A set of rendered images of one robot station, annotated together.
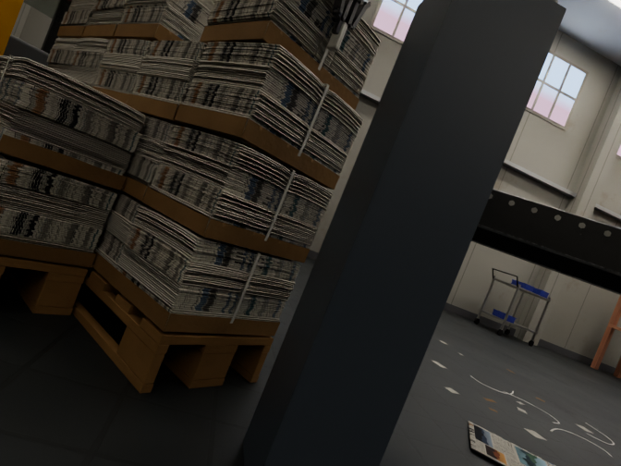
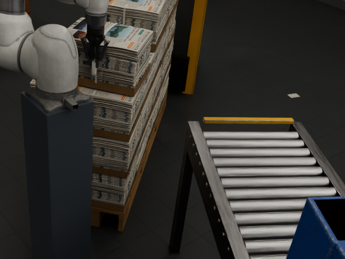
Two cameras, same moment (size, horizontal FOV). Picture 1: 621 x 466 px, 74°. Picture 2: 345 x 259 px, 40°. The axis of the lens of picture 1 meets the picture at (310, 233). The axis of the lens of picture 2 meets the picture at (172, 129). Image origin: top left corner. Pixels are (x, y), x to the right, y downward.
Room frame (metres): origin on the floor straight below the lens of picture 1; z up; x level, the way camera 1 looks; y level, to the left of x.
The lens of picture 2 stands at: (0.31, -1.70, 1.93)
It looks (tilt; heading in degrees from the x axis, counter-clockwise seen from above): 33 degrees down; 56
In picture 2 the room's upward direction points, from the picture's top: 8 degrees clockwise
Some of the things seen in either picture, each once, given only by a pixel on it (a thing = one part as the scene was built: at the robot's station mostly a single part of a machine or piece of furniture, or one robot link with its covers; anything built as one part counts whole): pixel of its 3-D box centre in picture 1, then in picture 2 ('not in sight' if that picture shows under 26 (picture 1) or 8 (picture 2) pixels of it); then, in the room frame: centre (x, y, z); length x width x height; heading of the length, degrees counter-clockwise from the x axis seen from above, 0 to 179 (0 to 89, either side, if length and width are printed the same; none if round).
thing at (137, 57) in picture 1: (155, 184); (119, 110); (1.40, 0.55, 0.42); 1.17 x 0.39 x 0.83; 51
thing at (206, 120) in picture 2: not in sight; (249, 120); (1.64, -0.31, 0.81); 0.43 x 0.03 x 0.02; 160
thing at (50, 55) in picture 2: not in sight; (53, 55); (0.79, -0.14, 1.17); 0.18 x 0.16 x 0.22; 131
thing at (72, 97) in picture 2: not in sight; (59, 92); (0.80, -0.17, 1.03); 0.22 x 0.18 x 0.06; 102
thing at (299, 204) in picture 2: not in sight; (286, 206); (1.45, -0.81, 0.77); 0.47 x 0.05 x 0.05; 160
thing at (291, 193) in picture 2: not in sight; (280, 194); (1.47, -0.75, 0.77); 0.47 x 0.05 x 0.05; 160
